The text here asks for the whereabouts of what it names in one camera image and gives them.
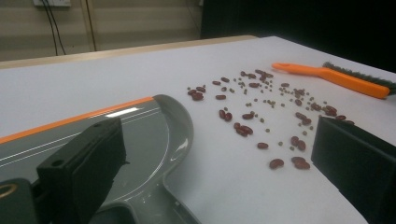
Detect green mung beans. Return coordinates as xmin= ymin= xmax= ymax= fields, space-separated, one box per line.
xmin=228 ymin=78 xmax=328 ymax=152

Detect white table cover sheet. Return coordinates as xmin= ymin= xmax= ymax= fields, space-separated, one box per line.
xmin=0 ymin=35 xmax=396 ymax=224

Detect grey dustpan with orange edge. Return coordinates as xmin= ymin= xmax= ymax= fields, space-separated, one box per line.
xmin=0 ymin=93 xmax=202 ymax=224

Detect orange hand brush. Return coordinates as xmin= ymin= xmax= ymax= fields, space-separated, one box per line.
xmin=271 ymin=61 xmax=396 ymax=100

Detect black power cable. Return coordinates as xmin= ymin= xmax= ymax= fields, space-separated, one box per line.
xmin=46 ymin=0 xmax=67 ymax=56
xmin=41 ymin=0 xmax=60 ymax=57

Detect red kidney beans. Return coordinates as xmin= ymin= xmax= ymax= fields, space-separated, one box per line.
xmin=186 ymin=68 xmax=356 ymax=171

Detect black curtain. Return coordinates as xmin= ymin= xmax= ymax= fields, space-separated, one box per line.
xmin=200 ymin=0 xmax=396 ymax=74

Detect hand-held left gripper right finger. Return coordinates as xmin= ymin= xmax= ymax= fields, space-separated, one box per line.
xmin=310 ymin=116 xmax=396 ymax=224

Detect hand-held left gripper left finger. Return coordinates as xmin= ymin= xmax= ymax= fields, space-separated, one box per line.
xmin=36 ymin=116 xmax=129 ymax=224

